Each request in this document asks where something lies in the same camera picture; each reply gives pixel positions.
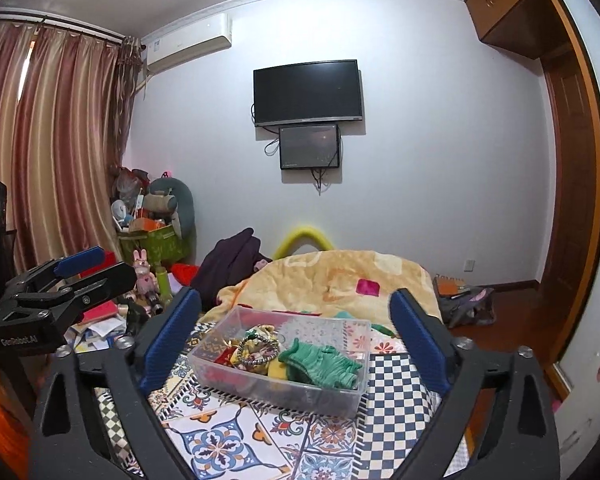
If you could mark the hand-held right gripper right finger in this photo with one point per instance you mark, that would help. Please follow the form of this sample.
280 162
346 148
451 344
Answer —
420 345

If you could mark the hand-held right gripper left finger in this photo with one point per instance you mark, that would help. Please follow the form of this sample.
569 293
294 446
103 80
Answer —
172 340

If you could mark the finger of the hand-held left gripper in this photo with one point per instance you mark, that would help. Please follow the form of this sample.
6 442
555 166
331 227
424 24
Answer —
105 282
80 261

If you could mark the floral fabric pouch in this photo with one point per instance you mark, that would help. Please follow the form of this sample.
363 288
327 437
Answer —
252 342

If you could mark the green knitted cloth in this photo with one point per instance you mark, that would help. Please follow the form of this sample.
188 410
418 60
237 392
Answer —
320 365

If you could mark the clear plastic storage box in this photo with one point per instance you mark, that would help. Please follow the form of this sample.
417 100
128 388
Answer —
330 402

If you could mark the red box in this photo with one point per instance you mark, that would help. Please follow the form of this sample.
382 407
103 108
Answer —
112 258

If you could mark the red book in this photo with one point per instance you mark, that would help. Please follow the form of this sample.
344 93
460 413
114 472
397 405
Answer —
100 312

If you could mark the black cylindrical flashlight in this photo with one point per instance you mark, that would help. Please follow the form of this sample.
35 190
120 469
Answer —
156 304

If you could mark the pink rabbit toy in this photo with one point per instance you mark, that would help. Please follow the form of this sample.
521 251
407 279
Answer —
145 272

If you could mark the pile of papers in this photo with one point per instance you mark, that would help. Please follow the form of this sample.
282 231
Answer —
97 335

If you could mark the green bottle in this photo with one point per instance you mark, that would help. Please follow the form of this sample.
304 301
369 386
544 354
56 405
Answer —
163 284

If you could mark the green storage bag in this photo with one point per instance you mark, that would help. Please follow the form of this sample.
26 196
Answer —
152 245

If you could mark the grey bag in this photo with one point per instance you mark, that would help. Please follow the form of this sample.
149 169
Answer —
467 302

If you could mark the white handheld fan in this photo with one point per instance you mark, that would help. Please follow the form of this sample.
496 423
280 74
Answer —
119 209

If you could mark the dark purple jacket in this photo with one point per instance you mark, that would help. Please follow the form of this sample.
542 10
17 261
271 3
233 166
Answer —
230 265

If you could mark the orange plastic object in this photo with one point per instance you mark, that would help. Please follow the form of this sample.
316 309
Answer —
5 435

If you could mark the grey-green plush toy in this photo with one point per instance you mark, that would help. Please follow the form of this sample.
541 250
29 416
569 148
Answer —
167 200

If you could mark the patterned tile-print bed sheet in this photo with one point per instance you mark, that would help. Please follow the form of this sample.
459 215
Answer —
240 440

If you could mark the yellow fleece blanket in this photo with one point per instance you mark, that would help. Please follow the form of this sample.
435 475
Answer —
320 275

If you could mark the striped pink curtain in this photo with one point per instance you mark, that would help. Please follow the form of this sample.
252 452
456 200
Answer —
55 135

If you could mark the brown wooden door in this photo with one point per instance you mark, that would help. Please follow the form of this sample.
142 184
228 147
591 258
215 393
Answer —
572 185

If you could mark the white air conditioner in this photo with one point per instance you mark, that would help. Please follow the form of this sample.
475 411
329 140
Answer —
187 42

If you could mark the white wall socket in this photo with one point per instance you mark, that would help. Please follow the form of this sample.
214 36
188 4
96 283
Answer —
469 265

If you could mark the small black wall monitor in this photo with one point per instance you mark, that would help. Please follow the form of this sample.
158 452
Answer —
309 146

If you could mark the black wall television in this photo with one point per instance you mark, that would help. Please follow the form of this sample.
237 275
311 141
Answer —
307 92

